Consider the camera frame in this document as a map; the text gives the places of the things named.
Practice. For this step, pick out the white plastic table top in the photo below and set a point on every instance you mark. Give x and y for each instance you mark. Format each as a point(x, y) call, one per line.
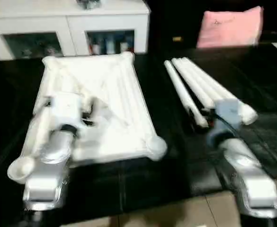
point(100, 94)

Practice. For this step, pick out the white plastic table leg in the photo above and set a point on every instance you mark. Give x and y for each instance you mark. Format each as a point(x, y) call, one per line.
point(221, 90)
point(183, 90)
point(192, 82)
point(203, 80)

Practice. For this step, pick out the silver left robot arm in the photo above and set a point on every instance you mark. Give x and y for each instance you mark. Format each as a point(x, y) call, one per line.
point(48, 175)

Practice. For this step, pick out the dark ornament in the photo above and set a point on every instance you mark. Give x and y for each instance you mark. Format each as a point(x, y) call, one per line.
point(88, 4)

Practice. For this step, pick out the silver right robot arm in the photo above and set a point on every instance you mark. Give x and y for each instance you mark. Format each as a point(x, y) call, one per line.
point(247, 179)

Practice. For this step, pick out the black work mat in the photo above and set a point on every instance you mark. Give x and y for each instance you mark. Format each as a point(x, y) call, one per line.
point(176, 161)

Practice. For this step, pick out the white cabinet with glass doors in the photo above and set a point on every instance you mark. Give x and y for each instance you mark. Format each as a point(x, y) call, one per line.
point(67, 21)

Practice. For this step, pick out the pink pillow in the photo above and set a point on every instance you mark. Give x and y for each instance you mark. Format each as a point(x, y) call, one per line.
point(230, 28)

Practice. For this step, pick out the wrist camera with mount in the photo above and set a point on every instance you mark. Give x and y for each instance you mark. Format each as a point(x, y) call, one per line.
point(228, 113)
point(65, 109)

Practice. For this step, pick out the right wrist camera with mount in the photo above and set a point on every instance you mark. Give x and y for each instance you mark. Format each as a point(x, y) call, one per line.
point(228, 113)

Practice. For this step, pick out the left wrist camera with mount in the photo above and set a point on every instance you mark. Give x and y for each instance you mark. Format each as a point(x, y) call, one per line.
point(65, 109)

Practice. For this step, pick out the black furniture with yellow label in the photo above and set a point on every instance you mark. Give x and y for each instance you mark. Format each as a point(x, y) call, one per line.
point(174, 23)

